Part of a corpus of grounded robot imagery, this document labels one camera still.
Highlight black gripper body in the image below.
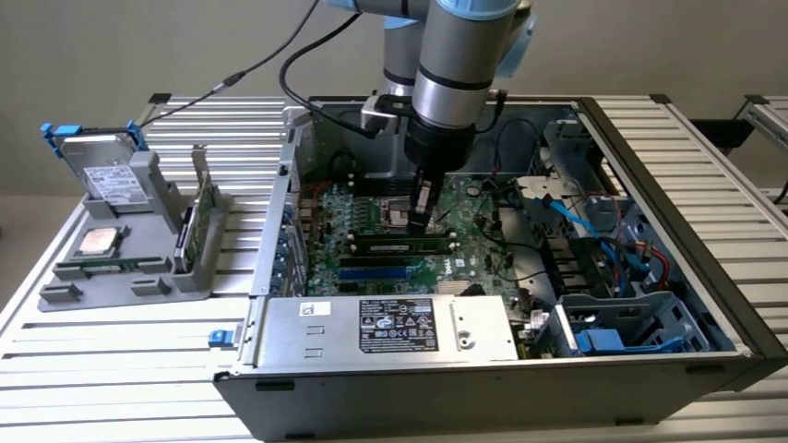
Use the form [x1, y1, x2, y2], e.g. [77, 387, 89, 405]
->
[403, 117, 476, 181]

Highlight black RAM slot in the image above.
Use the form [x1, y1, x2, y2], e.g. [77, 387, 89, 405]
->
[347, 228, 460, 242]

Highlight RAM stick with white label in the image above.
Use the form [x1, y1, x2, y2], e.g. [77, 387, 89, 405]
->
[348, 234, 461, 256]

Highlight upright RAM stick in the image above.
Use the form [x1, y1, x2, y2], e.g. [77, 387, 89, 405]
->
[172, 205, 197, 274]

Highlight flat green RAM stick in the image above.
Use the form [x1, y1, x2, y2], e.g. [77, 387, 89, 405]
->
[59, 258, 169, 274]

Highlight CPU socket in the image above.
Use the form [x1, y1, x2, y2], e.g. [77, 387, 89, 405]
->
[372, 195, 433, 232]

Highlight green motherboard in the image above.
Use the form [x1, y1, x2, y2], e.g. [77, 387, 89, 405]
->
[293, 172, 539, 316]

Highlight black expansion slot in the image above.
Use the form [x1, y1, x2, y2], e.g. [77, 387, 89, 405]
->
[339, 256, 428, 269]

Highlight blue expansion slot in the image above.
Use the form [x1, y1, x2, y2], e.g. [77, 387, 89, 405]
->
[336, 266, 412, 281]

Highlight grey drive cage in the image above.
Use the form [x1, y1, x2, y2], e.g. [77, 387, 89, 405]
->
[513, 174, 585, 207]

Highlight silver power supply unit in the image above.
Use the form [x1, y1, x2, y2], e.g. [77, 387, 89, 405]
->
[252, 293, 525, 366]

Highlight green graphics card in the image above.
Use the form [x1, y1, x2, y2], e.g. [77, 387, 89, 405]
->
[183, 145, 224, 274]

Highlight open grey PC case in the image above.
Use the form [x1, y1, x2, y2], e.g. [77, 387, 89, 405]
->
[212, 93, 788, 443]

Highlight grey disk bay blue rails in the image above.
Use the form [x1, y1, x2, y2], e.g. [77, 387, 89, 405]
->
[552, 289, 713, 359]

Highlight grey parts rack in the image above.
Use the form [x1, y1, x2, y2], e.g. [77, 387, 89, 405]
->
[36, 150, 236, 314]

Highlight CPU with copper lid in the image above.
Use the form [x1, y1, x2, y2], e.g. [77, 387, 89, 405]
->
[76, 226, 124, 256]

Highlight neighbouring slatted metal table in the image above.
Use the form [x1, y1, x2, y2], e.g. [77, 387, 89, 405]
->
[736, 93, 788, 154]

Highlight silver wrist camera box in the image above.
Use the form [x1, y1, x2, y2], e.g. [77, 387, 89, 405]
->
[359, 93, 412, 138]

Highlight blue flat SATA wire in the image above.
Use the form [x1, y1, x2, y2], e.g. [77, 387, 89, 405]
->
[539, 192, 649, 296]

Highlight black looped camera cable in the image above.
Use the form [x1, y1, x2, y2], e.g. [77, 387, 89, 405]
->
[279, 12, 377, 139]

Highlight black cable with metal plug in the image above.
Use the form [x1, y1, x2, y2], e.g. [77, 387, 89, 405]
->
[137, 0, 321, 126]

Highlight red SATA wire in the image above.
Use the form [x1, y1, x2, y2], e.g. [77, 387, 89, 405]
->
[636, 238, 675, 280]

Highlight hard disk in blue bracket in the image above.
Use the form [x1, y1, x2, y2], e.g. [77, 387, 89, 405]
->
[40, 118, 156, 214]

